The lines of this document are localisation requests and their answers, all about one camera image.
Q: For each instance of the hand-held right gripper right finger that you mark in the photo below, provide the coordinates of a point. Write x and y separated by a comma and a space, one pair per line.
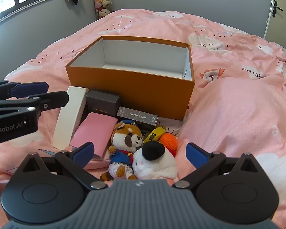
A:
195, 155

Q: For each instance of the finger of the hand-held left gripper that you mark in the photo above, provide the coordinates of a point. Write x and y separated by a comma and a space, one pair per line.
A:
52, 100
33, 88

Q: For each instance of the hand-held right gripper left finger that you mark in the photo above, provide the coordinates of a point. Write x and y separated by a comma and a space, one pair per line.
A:
84, 151

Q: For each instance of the pink fabric pouch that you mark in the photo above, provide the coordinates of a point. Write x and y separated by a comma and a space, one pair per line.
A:
95, 131

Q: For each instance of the tall white box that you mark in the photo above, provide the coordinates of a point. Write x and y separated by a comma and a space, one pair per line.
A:
69, 116

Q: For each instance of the raccoon plush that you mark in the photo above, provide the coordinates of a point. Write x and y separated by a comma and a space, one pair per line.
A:
124, 157

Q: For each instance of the white plush with black spot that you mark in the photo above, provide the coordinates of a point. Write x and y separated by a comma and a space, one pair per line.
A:
157, 167

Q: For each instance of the small dark square box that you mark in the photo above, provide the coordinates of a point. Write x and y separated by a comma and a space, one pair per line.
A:
102, 105

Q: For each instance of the orange cardboard box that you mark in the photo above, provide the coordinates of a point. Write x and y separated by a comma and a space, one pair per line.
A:
133, 93

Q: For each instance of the orange crochet ball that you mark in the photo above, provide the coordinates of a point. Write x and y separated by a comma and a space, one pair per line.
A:
170, 142

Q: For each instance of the yellow plastic toy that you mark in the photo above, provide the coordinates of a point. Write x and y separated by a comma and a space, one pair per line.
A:
156, 133

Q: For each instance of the dark flat card box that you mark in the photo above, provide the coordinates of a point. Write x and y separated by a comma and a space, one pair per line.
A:
137, 117

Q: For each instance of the white door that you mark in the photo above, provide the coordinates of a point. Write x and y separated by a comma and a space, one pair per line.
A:
284, 33

